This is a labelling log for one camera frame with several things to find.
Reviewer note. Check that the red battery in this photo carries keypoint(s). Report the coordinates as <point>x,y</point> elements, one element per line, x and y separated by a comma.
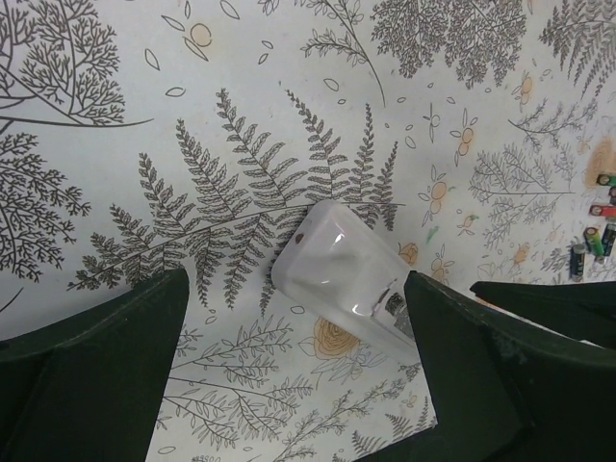
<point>606,211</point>

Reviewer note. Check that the white remote control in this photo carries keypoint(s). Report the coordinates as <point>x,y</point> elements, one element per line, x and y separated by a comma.
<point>335,266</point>

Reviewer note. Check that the black battery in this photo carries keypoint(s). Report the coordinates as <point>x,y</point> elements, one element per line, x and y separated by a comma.
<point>577,262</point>

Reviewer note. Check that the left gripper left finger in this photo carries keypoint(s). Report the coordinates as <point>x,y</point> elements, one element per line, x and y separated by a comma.
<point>89,388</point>

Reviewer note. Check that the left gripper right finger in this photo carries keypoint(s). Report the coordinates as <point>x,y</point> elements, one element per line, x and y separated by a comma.
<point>505,388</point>

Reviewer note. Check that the floral table cloth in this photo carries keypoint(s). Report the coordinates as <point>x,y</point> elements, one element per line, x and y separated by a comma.
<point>142,135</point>

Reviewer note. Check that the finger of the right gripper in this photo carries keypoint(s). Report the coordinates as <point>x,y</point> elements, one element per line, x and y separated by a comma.
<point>584,311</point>

